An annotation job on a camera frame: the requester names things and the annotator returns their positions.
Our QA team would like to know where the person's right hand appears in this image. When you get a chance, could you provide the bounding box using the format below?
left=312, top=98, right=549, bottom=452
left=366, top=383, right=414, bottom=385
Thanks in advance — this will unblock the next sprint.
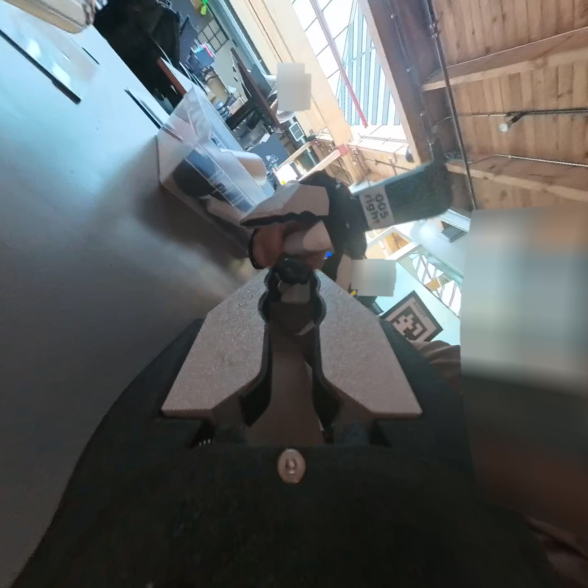
left=252, top=226, right=286, bottom=271

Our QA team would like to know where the skylight window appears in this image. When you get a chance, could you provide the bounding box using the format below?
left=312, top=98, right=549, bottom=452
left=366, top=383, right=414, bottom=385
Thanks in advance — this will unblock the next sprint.
left=294, top=0, right=407, bottom=127

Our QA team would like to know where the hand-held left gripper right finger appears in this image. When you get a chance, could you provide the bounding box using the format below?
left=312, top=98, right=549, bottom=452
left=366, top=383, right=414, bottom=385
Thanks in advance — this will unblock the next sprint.
left=307, top=270, right=423, bottom=428

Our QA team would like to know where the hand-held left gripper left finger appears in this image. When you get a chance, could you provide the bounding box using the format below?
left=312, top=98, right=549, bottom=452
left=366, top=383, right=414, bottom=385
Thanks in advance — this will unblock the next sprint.
left=161, top=275, right=277, bottom=427

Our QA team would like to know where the black white marker sign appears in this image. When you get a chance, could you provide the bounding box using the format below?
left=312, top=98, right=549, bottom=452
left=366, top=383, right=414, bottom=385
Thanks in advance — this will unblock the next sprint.
left=381, top=290, right=444, bottom=343

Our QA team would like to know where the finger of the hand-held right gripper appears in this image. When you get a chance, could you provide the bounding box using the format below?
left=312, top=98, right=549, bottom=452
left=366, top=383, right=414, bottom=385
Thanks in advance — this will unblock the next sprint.
left=274, top=256, right=315, bottom=289
left=276, top=286, right=319, bottom=339

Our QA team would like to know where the clear plastic storage bin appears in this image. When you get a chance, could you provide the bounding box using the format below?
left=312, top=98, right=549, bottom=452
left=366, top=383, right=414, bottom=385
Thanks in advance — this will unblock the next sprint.
left=157, top=85, right=277, bottom=217

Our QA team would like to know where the person's dark clothing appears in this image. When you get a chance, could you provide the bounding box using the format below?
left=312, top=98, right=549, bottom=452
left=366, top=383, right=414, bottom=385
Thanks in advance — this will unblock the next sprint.
left=413, top=340, right=588, bottom=529

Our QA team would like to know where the black office chair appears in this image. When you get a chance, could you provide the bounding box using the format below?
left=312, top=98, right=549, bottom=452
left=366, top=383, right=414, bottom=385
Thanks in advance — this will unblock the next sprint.
left=94, top=0, right=184, bottom=108

